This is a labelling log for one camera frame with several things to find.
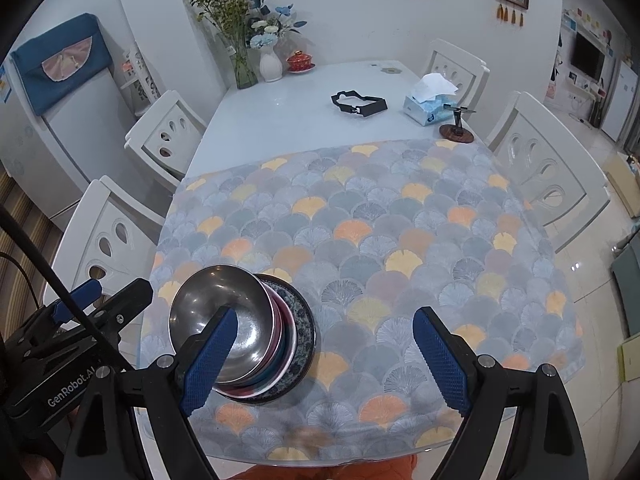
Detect white carved rack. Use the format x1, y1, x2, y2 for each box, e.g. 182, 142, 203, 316
122, 42, 162, 107

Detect red steel bowl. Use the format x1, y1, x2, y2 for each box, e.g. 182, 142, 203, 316
169, 265, 279, 386

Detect colourful wall notes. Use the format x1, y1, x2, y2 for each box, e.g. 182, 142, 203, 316
560, 7, 614, 56

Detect pale yellow box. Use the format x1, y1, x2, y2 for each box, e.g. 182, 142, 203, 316
617, 337, 640, 386

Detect red lidded tea cup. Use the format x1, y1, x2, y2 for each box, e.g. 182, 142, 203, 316
286, 51, 317, 74

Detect grey green panel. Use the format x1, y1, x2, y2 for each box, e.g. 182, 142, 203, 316
610, 240, 640, 342

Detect white cabinet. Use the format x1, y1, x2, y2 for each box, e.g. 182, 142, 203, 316
600, 57, 640, 144

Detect white dining chair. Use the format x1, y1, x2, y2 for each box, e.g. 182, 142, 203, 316
485, 91, 612, 254
420, 38, 491, 111
125, 90, 209, 182
42, 175, 174, 312

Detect fan patterned tablecloth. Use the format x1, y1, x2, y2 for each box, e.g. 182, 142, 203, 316
137, 139, 586, 461

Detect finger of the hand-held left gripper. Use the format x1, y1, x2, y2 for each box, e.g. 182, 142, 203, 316
75, 277, 154, 347
40, 280, 104, 327

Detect pink polka dot bowl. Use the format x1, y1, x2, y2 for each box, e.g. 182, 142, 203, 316
215, 280, 300, 397

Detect blue artificial flowers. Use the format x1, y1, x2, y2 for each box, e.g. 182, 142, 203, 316
247, 0, 308, 52

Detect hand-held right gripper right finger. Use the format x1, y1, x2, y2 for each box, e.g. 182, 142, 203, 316
412, 306, 591, 480

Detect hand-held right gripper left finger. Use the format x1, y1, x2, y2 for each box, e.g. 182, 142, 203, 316
62, 306, 239, 480

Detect dried flower bouquet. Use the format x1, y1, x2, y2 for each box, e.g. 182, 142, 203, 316
186, 0, 256, 61

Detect cardboard box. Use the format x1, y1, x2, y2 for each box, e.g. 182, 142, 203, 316
602, 152, 640, 211

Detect person's left hand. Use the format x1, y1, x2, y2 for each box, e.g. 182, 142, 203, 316
20, 452, 63, 480

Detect black plastic bracket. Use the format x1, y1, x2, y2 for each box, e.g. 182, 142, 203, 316
331, 90, 389, 117

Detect blue patterned plate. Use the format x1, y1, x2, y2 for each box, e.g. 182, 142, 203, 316
220, 272, 317, 405

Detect blue tissue box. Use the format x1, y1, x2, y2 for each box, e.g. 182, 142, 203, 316
402, 73, 459, 127

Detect white fridge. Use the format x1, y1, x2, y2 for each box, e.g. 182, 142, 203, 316
0, 15, 151, 222

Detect blue fridge cover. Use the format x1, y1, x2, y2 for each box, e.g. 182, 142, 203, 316
10, 14, 114, 117

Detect black stand with wooden base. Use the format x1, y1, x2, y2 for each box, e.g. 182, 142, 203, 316
439, 105, 477, 142

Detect blue steel bowl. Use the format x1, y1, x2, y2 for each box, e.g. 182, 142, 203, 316
220, 285, 292, 392

